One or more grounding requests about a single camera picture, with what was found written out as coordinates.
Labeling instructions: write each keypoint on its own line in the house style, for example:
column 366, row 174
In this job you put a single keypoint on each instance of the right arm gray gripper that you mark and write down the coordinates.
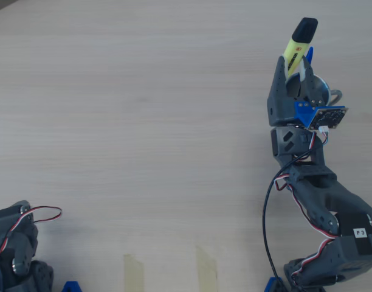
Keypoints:
column 277, row 104

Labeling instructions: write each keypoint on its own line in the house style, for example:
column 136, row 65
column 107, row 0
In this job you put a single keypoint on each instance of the yellow highlighter pen black cap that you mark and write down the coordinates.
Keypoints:
column 297, row 51

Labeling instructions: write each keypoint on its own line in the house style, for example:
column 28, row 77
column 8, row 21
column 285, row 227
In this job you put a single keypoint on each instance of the dark gray right robot arm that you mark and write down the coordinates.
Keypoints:
column 325, row 194

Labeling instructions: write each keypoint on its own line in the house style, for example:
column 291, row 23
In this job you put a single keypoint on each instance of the dark gray left robot arm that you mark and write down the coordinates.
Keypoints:
column 37, row 276

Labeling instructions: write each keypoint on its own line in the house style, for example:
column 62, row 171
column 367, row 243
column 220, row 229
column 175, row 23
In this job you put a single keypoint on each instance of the silver metal cup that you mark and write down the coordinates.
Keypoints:
column 322, row 88

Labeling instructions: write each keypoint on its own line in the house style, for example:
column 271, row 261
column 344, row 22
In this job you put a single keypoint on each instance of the blue ballpoint pen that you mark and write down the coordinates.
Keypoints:
column 310, row 56

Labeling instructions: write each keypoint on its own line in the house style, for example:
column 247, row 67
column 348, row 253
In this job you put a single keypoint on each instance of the beige masking tape strip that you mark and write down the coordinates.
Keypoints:
column 205, row 270
column 133, row 273

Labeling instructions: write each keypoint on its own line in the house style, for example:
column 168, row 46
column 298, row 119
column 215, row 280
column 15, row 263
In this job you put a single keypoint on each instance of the white F3 label sticker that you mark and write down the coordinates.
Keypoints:
column 360, row 233

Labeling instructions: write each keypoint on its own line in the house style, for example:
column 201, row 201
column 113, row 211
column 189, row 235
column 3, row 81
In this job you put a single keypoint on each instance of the wrist camera board blue mount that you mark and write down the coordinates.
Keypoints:
column 329, row 117

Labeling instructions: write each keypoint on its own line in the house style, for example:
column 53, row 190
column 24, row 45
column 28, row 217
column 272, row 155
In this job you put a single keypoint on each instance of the blue base plate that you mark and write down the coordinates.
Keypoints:
column 274, row 286
column 72, row 287

